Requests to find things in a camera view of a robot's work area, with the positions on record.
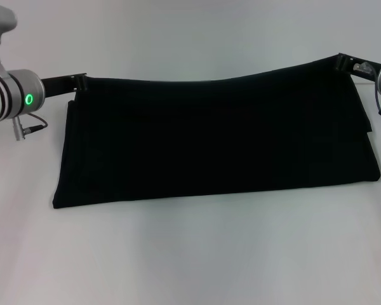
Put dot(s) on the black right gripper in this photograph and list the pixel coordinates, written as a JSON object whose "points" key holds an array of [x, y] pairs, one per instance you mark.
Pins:
{"points": [[363, 70]]}

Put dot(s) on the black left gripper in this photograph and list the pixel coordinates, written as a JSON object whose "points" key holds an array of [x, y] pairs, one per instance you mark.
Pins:
{"points": [[58, 85]]}

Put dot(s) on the black shirt with FREE print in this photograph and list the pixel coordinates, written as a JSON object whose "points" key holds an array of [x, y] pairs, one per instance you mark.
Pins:
{"points": [[209, 136]]}

